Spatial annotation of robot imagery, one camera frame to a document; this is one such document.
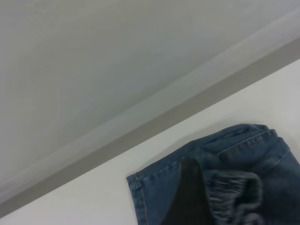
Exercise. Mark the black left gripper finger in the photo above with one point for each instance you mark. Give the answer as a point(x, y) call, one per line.
point(187, 199)

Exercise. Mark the blue denim shorts basketball print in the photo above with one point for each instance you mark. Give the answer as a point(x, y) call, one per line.
point(253, 168)

